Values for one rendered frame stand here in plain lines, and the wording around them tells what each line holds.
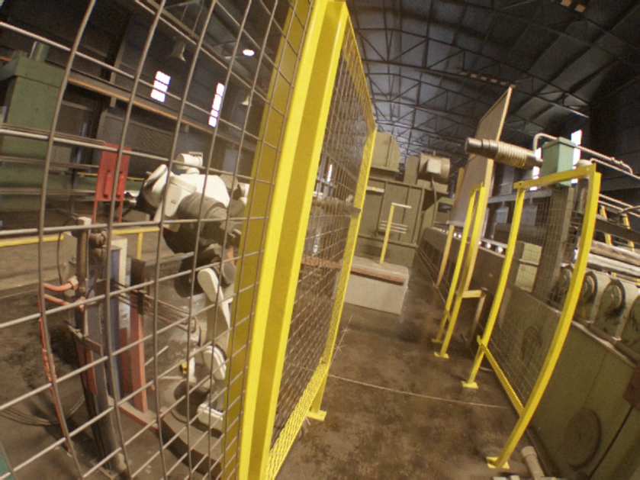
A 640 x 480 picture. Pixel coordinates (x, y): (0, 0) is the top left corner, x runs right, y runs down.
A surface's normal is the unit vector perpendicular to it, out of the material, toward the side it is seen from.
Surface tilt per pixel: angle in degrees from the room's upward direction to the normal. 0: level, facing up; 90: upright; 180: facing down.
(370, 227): 90
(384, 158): 90
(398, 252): 90
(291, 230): 90
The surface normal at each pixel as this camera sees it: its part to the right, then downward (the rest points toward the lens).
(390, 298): -0.22, 0.08
